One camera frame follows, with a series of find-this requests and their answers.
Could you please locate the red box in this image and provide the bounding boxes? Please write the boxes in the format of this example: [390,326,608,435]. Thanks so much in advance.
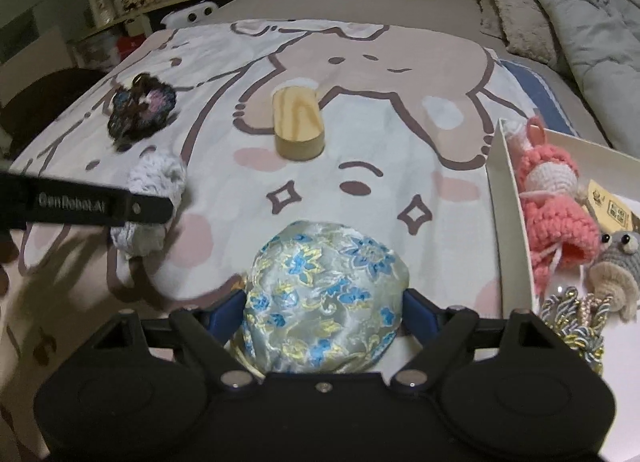
[116,34,147,61]

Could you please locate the braided multicolour rope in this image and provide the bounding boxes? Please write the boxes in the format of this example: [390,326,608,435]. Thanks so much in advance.
[539,287,610,374]

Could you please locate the grey quilt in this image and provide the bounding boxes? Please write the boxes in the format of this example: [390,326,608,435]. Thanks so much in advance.
[512,0,640,145]

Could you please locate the dark crochet flower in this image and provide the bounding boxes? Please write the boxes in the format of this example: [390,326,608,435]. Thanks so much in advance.
[106,72,177,151]

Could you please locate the oval wooden box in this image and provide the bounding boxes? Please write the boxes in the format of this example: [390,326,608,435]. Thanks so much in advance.
[272,83,324,161]

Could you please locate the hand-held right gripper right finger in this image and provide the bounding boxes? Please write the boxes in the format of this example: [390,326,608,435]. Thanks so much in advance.
[390,288,571,389]

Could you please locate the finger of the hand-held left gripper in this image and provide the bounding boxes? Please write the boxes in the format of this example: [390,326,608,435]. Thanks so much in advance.
[117,192,174,229]

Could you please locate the fuzzy grey pillow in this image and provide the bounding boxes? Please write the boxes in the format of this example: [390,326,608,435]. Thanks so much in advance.
[473,0,567,66]

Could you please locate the small yellow card box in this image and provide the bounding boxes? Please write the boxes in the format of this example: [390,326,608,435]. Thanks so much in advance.
[584,179,640,233]

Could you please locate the white crochet pouch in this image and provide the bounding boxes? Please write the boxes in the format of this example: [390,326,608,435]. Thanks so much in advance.
[110,152,189,259]

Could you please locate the white appliance with dark circles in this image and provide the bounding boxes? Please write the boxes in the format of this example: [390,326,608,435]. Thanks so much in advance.
[160,2,219,28]

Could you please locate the dark brown cloth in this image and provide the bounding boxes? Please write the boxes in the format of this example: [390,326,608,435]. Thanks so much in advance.
[0,68,109,159]

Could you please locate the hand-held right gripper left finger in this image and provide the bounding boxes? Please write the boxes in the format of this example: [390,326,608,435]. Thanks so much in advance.
[102,289,261,389]

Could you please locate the pink crochet doll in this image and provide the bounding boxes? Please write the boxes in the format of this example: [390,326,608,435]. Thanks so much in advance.
[502,117,601,297]

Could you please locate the floral satin pouch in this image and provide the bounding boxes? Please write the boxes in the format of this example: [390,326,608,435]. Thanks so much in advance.
[227,222,412,375]

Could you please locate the printed cartoon blanket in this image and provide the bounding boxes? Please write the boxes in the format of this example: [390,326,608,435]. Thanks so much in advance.
[0,18,531,443]

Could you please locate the white cardboard box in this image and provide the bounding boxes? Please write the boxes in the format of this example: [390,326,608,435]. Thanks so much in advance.
[487,117,640,462]

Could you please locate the grey crochet snail toy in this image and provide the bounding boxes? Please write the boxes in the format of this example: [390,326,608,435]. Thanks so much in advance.
[584,229,640,319]

